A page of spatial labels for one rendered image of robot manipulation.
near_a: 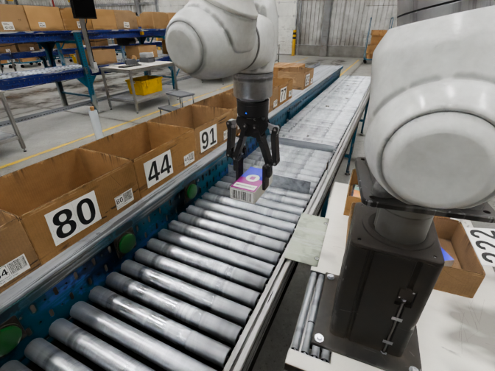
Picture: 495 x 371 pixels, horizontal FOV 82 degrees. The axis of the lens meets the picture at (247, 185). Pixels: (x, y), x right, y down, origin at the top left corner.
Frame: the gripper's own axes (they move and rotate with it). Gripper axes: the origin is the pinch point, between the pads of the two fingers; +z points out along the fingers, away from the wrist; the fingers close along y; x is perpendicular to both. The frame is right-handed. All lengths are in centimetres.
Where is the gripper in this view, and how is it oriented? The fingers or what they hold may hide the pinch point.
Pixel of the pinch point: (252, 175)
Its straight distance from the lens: 76.3
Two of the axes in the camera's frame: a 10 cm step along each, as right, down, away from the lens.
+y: -9.1, -2.1, 3.7
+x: -4.2, 4.5, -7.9
